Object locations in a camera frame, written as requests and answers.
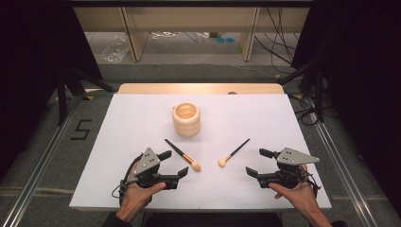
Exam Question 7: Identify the left hand-held gripper cable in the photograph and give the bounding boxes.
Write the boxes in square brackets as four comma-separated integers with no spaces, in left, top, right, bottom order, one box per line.
[111,153,144,206]

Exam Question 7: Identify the person's right hand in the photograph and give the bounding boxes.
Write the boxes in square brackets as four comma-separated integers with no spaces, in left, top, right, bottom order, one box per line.
[268,164,320,217]

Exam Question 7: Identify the metal floor rail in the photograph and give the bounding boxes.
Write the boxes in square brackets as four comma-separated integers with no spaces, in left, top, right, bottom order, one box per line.
[303,94,380,227]
[0,94,83,227]

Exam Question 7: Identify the thick black makeup brush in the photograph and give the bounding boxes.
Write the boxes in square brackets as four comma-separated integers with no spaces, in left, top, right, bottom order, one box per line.
[164,138,202,173]

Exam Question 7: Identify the clear plastic bag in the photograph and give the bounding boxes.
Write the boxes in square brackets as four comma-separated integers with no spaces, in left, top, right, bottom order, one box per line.
[100,34,131,63]

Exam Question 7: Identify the thin black makeup brush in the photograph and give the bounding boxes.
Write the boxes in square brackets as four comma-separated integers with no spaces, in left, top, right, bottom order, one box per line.
[218,137,252,168]

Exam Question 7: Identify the person's left hand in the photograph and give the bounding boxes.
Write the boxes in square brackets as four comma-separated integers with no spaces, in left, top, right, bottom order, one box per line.
[115,161,167,221]

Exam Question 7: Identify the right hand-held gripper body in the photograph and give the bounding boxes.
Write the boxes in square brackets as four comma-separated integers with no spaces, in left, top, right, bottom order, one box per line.
[256,147,321,190]

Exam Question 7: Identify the cream ringed brush holder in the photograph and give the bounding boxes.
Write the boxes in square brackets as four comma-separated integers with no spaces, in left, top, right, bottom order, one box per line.
[171,101,202,138]

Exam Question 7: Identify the white table sheet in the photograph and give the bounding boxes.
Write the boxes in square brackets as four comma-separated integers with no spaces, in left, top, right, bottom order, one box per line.
[68,93,333,211]

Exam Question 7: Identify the right hand-held gripper cable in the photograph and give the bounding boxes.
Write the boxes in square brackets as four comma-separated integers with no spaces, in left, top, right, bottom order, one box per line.
[301,166,323,201]

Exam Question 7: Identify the light wooden shelf unit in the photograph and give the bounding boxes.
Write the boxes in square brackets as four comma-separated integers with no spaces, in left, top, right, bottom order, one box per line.
[73,6,312,62]

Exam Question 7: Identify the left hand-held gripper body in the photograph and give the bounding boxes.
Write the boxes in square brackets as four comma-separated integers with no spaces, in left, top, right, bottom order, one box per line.
[126,147,181,191]

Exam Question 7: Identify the hanging black cables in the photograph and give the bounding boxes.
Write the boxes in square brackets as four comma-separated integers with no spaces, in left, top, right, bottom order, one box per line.
[253,7,301,66]

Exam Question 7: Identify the hand-held gripper cable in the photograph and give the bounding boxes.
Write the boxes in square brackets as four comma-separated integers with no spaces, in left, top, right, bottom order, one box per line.
[301,166,323,201]
[111,153,144,206]

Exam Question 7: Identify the black tripod stand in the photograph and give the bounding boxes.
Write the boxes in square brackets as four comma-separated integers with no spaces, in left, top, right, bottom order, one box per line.
[56,65,118,128]
[276,59,326,125]

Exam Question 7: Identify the coiled black floor cables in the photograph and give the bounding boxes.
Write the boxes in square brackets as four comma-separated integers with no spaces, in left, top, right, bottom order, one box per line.
[291,93,331,126]

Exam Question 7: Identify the black curtain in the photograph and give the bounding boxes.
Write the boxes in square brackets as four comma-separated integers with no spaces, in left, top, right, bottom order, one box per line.
[0,0,104,184]
[290,0,401,219]

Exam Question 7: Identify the white cord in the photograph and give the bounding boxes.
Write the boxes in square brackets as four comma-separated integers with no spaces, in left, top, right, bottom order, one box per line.
[149,30,178,41]

